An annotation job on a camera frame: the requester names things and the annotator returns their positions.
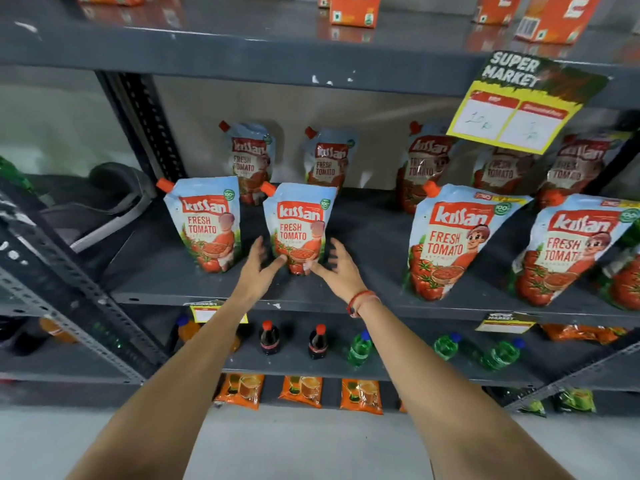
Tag person's left hand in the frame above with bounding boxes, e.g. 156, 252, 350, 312
233, 237, 289, 302

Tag person's right hand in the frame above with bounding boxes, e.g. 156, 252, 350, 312
302, 238, 371, 303

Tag blue ketchup pouch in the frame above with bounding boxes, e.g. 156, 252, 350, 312
260, 181, 339, 276

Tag person's left forearm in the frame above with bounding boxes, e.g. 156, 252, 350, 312
67, 292, 261, 480

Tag person's right forearm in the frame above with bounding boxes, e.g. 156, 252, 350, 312
350, 295, 576, 480

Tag red thread wristband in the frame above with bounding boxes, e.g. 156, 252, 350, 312
347, 290, 381, 318

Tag grey metal shelf rack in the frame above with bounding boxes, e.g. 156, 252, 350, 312
0, 0, 640, 416

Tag cola bottle red cap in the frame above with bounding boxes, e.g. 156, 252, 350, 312
259, 320, 281, 356
307, 324, 330, 361

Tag small yellow price tag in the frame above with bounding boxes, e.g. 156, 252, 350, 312
189, 300, 249, 325
475, 312, 536, 335

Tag green soda bottle blue cap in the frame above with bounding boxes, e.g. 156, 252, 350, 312
432, 333, 462, 362
479, 338, 526, 372
347, 330, 374, 368

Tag orange soda bottle blue cap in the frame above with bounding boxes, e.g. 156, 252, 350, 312
175, 315, 201, 343

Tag rows of ketchup pouches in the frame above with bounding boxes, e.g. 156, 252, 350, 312
156, 120, 640, 311

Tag grey black chair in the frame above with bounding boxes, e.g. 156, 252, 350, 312
39, 162, 157, 253

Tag grey slotted angle rack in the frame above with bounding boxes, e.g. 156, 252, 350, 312
0, 179, 169, 386

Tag large yellow price sign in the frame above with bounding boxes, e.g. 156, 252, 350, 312
446, 50, 610, 156

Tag orange snack packets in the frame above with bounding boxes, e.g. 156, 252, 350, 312
540, 323, 627, 346

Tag dark green bottle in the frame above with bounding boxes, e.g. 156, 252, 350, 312
0, 155, 36, 193

